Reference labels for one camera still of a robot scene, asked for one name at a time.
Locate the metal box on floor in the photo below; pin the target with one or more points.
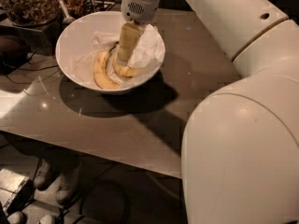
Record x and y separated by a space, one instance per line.
15 190

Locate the white shoe right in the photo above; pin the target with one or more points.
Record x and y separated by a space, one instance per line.
67 187

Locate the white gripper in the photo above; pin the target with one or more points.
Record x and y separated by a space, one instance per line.
139 9

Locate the white spoon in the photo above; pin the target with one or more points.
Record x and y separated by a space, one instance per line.
67 17

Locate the white shoe left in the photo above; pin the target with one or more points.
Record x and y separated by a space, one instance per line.
45 175

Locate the yellow banana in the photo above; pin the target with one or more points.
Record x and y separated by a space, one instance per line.
100 76
124 71

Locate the white shoe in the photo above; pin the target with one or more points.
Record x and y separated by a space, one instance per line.
67 187
45 175

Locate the white paper towel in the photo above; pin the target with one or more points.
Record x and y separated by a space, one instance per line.
147 55

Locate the white bowl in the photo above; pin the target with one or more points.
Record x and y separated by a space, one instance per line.
76 40

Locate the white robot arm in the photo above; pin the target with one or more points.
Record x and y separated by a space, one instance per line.
240 147

